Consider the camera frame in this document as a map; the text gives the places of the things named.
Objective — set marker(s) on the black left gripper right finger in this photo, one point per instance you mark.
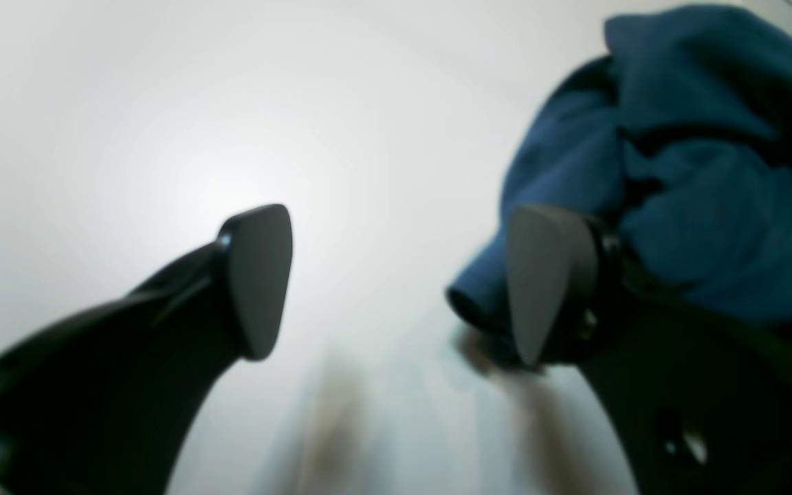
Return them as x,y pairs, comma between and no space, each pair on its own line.
702,403

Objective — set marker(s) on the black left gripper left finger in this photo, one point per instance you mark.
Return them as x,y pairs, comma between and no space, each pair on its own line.
102,402

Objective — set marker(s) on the dark blue t-shirt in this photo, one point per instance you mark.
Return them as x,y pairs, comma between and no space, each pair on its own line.
680,137

